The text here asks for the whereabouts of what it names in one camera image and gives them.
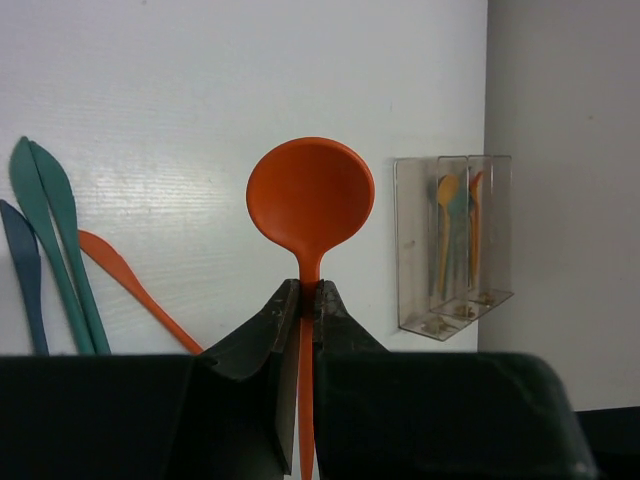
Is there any clear container right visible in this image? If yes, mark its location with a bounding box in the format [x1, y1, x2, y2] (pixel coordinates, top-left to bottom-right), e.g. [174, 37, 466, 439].
[468, 155, 513, 310]

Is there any orange fork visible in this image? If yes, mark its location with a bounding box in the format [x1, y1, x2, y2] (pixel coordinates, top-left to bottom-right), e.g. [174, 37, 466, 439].
[470, 171, 483, 271]

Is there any clear container middle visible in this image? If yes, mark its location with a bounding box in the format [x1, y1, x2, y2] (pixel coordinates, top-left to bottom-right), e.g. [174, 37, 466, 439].
[435, 155, 491, 323]

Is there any teal spoon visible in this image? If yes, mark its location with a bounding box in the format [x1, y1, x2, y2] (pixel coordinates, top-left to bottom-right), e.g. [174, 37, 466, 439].
[447, 190, 469, 283]

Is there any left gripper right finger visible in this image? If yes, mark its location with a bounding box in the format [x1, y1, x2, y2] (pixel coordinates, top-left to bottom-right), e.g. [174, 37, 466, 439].
[314, 281, 598, 479]

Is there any yellow spoon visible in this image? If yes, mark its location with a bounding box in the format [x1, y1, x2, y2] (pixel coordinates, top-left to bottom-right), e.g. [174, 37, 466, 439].
[436, 174, 459, 298]

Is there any clear container left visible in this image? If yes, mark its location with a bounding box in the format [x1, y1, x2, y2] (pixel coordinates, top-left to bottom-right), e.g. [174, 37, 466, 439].
[393, 156, 470, 342]

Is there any dark blue knife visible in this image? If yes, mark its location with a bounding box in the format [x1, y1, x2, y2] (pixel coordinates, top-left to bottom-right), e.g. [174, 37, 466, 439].
[1, 200, 50, 356]

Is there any clear container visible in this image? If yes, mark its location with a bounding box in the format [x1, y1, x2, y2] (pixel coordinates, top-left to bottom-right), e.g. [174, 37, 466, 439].
[468, 155, 513, 310]
[393, 156, 470, 342]
[435, 155, 491, 323]

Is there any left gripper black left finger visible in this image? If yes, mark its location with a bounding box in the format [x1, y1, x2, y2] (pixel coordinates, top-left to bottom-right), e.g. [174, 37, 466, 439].
[1, 280, 300, 479]

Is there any orange spoon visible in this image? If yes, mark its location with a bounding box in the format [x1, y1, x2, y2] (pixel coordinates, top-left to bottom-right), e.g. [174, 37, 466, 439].
[246, 137, 375, 479]

